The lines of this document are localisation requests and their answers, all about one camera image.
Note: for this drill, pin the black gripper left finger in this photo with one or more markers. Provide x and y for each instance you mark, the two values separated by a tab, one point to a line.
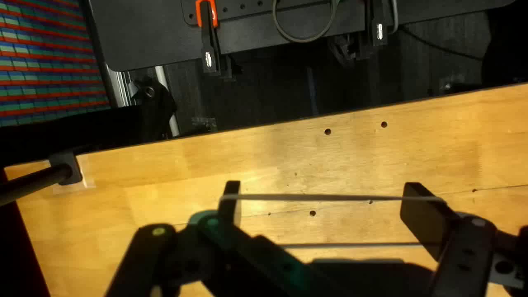
159	258

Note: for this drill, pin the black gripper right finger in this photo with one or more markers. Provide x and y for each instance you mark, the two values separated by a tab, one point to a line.
468	258

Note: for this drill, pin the thin tan elastic band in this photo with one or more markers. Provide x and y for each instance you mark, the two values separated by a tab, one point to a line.
331	197

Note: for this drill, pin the black board panel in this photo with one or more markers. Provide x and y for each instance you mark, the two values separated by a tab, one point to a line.
149	34

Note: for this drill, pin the black clamp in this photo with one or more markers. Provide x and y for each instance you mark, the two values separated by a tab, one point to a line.
379	27

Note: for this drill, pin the gray pole bracket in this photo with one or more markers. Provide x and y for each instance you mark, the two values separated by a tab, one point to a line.
72	163

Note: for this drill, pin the black knob mount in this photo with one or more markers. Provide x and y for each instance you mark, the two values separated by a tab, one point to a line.
158	105

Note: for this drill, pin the white post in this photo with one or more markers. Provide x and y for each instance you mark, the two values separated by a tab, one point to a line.
163	77

